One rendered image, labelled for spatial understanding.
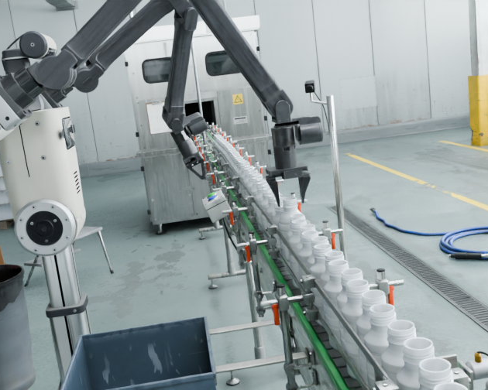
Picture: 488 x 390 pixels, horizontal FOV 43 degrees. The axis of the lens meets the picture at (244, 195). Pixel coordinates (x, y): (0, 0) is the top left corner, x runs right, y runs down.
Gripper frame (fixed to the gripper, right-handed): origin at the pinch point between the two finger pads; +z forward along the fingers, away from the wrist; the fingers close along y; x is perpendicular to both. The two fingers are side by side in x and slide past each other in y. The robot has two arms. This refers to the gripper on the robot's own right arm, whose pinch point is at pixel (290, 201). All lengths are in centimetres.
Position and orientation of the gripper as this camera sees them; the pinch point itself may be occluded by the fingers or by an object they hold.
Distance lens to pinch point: 159.7
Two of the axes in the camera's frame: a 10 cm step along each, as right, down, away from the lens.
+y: 9.8, -1.4, 0.9
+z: 1.3, 9.7, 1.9
